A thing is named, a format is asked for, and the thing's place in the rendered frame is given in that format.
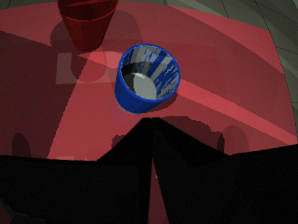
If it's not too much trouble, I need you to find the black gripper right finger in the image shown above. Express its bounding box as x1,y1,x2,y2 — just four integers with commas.
152,117,298,224

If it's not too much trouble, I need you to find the dark blue mug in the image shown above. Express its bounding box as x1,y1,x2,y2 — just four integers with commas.
114,43,181,115

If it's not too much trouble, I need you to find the dark red cup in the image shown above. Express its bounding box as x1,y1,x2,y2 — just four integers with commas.
57,0,118,52

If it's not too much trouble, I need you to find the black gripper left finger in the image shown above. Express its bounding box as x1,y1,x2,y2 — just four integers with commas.
0,117,154,224

